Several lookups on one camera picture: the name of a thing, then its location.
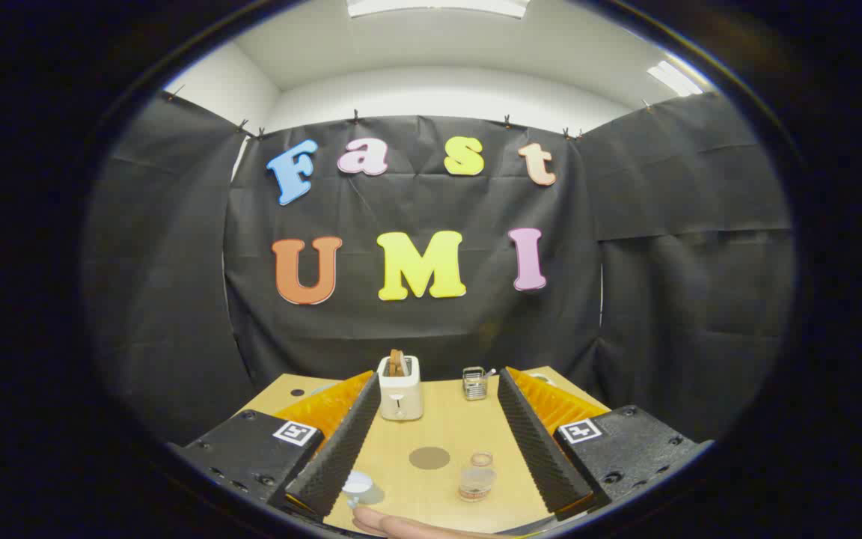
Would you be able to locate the wooden table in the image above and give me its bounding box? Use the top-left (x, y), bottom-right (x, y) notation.
top-left (240, 366), bottom-right (611, 537)

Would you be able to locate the white toaster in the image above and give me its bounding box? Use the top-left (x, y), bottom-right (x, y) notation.
top-left (377, 355), bottom-right (424, 421)

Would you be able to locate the small metal wire basket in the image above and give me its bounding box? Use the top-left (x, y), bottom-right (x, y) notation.
top-left (462, 366), bottom-right (497, 401)

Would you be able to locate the white cup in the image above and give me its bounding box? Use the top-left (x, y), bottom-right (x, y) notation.
top-left (341, 470), bottom-right (376, 510)

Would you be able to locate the black backdrop cloth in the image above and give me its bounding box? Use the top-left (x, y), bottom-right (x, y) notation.
top-left (81, 91), bottom-right (797, 446)

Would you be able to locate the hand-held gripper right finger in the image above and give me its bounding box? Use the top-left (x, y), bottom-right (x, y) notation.
top-left (497, 366), bottom-right (715, 523)

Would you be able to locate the clear plastic juice bottle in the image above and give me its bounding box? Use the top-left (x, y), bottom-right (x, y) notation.
top-left (459, 451), bottom-right (497, 502)

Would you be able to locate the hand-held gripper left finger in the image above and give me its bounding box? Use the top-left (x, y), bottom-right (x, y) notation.
top-left (169, 369), bottom-right (382, 523)

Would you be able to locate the long ceiling light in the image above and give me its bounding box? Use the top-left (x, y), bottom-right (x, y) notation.
top-left (346, 0), bottom-right (531, 19)

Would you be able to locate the small ceiling light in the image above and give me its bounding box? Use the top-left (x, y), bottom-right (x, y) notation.
top-left (648, 60), bottom-right (703, 97)

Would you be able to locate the round brown coaster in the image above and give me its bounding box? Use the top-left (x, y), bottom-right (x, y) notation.
top-left (409, 447), bottom-right (451, 470)

